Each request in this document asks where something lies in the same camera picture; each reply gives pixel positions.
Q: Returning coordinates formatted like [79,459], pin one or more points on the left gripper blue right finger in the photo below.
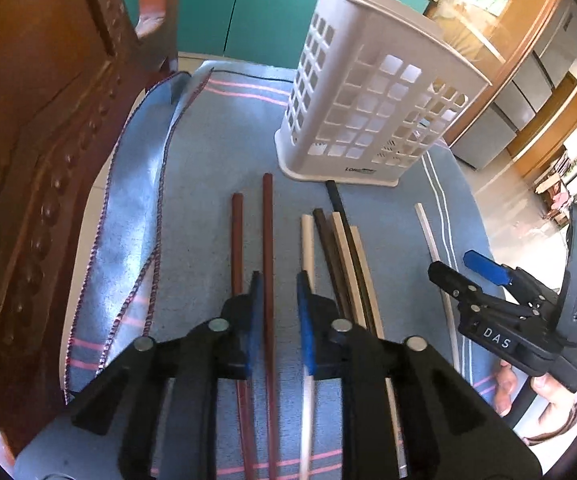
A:
[361,361]

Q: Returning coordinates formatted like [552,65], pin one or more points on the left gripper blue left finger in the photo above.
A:
[152,413]

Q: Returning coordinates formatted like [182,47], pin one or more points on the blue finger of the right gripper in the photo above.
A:
[463,289]
[494,272]

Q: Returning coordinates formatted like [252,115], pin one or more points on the thin white chopstick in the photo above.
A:
[448,307]

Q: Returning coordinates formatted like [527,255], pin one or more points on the dark olive chopstick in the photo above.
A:
[379,331]

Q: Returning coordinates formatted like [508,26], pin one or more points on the black chopstick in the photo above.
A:
[337,205]

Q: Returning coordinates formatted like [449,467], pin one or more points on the dark brown chopstick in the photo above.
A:
[334,263]

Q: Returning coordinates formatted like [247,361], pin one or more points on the cream white chopstick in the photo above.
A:
[309,389]

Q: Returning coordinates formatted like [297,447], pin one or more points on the beige chopstick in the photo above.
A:
[346,244]

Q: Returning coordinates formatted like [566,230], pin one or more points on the person's right hand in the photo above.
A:
[559,415]

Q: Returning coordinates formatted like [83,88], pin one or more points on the blue striped towel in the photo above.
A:
[181,233]

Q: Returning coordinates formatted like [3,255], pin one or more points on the white plastic utensil basket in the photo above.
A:
[376,86]

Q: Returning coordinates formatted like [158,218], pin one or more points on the silver refrigerator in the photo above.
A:
[526,94]

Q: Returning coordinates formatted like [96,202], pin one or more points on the wooden glass sliding door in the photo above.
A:
[495,36]

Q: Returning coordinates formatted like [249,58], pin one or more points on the carved wooden chair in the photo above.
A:
[70,71]

